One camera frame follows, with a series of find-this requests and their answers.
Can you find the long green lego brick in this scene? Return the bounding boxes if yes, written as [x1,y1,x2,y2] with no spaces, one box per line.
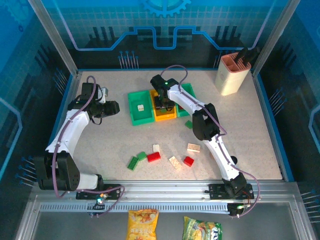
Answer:
[126,156,140,172]

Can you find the yellow chip bag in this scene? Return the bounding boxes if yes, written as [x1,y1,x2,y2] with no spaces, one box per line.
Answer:
[126,209,160,240]

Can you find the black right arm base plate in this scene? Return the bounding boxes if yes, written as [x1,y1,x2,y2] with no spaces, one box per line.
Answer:
[208,183,253,201]

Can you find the yellow plastic bin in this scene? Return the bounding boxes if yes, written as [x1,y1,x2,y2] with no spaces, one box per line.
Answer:
[149,88,178,122]

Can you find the cream knife block pink top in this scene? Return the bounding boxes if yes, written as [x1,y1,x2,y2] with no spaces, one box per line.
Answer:
[214,53,252,96]

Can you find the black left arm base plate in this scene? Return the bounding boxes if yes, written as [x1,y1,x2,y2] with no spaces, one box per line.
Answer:
[75,183,125,201]

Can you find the aluminium frame post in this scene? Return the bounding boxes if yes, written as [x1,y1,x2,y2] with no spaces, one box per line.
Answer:
[251,0,300,76]
[27,0,82,76]

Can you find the green chip bag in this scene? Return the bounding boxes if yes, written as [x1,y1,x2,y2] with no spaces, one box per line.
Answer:
[181,216,223,240]

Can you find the wide white lego brick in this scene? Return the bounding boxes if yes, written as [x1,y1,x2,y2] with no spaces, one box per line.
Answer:
[186,142,201,153]

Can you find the aluminium front rail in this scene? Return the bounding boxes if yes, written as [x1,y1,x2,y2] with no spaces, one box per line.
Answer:
[32,179,300,201]

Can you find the slotted grey cable duct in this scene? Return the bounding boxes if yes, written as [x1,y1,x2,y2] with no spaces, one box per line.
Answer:
[39,202,231,214]

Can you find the long red lego brick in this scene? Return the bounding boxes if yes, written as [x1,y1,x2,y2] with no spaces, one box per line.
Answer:
[146,151,162,163]

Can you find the green plastic bin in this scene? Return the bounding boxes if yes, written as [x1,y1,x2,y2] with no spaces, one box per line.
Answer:
[174,83,197,118]
[127,90,155,127]

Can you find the long white lego brick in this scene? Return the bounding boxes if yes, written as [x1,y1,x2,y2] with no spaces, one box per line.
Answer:
[168,155,183,170]

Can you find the black knife handle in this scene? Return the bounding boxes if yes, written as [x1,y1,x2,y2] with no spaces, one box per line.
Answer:
[246,46,261,64]
[236,47,250,63]

